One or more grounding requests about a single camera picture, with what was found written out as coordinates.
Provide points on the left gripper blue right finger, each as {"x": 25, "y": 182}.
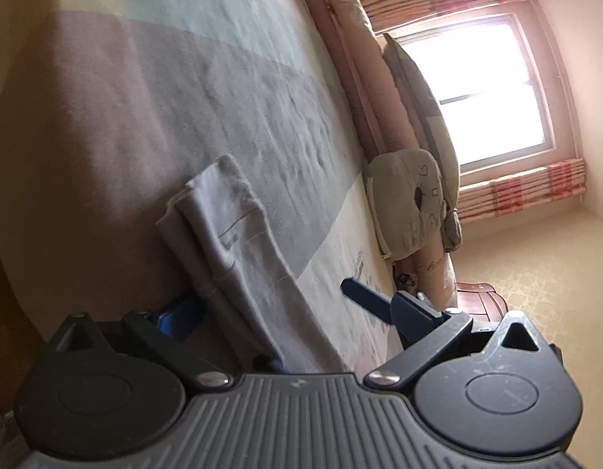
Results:
{"x": 428, "y": 335}

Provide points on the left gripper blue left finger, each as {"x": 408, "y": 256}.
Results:
{"x": 158, "y": 336}

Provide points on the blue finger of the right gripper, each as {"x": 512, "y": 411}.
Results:
{"x": 377, "y": 304}

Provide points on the grey striped pants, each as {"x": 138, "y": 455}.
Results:
{"x": 219, "y": 232}

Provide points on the wooden headboard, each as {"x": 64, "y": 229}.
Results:
{"x": 481, "y": 301}

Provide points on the green folded garment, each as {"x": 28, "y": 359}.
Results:
{"x": 451, "y": 231}

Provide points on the grey cat face cushion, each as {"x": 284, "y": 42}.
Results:
{"x": 405, "y": 197}

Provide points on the right pink curtain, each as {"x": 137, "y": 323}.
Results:
{"x": 515, "y": 193}

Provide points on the pink folded quilt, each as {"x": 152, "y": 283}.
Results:
{"x": 381, "y": 120}

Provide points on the grey patterned pillow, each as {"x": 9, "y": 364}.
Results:
{"x": 425, "y": 116}

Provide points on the window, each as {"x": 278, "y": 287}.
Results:
{"x": 483, "y": 76}

